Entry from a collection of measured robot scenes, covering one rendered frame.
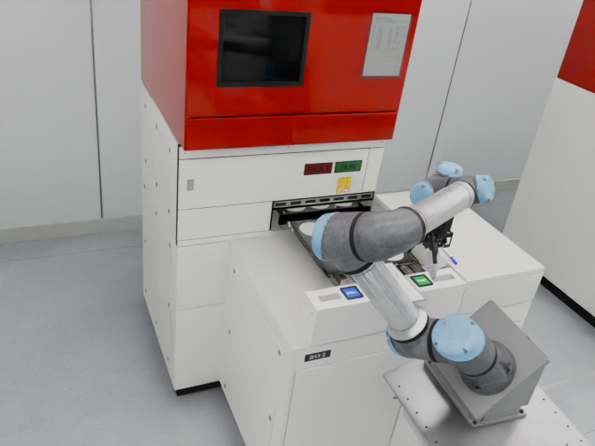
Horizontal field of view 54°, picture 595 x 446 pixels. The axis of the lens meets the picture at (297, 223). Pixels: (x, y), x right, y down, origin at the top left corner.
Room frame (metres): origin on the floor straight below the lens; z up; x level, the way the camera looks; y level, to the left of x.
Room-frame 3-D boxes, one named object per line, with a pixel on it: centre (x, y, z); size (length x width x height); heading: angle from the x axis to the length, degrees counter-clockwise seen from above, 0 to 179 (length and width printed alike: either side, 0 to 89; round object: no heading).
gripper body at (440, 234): (1.59, -0.42, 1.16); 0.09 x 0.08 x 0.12; 117
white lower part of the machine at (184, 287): (2.30, 0.22, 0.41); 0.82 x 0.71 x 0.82; 117
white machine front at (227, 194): (2.00, 0.07, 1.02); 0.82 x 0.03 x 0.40; 117
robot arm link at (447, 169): (1.59, -0.41, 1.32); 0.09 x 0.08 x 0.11; 142
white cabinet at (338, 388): (1.83, -0.32, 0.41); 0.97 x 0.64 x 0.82; 117
